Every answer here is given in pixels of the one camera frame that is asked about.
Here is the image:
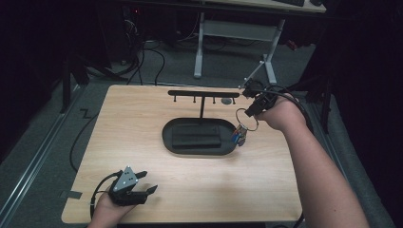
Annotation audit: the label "dark computer tower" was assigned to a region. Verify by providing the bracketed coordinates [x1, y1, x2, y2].
[98, 5, 147, 66]

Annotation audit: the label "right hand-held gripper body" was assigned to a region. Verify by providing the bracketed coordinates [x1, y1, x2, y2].
[239, 61, 279, 108]

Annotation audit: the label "black looped floor cables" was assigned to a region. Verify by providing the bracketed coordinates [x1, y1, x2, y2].
[125, 38, 166, 86]

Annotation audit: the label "person's right hand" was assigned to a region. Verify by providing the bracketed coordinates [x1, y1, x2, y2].
[254, 94, 308, 133]

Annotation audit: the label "black floor cable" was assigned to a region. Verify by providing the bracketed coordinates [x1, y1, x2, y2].
[68, 111, 101, 174]

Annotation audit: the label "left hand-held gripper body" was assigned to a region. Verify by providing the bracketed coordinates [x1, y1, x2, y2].
[108, 164, 149, 207]

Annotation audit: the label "white-legged desk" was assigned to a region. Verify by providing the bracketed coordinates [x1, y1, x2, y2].
[193, 0, 327, 86]

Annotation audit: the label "black key stand with tray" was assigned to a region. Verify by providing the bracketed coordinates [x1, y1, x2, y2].
[162, 89, 240, 157]

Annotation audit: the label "black metal stand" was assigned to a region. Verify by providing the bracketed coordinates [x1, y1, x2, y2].
[275, 74, 335, 135]
[59, 51, 93, 114]

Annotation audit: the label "key bunch with coloured tags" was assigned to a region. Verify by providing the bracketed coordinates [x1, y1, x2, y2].
[230, 107, 259, 147]

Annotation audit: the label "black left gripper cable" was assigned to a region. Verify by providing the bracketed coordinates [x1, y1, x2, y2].
[89, 170, 124, 220]

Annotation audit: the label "black keyboard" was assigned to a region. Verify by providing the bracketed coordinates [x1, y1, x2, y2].
[274, 0, 306, 8]

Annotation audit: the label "person's left hand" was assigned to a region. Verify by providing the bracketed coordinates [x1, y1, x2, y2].
[86, 192, 138, 228]

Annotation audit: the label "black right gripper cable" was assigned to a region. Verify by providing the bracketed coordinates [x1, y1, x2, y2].
[251, 84, 316, 136]

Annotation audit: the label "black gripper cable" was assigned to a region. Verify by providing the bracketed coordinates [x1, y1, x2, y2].
[251, 84, 316, 136]
[89, 170, 124, 220]

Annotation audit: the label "grey tape strip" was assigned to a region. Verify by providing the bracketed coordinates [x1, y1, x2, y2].
[59, 190, 84, 200]

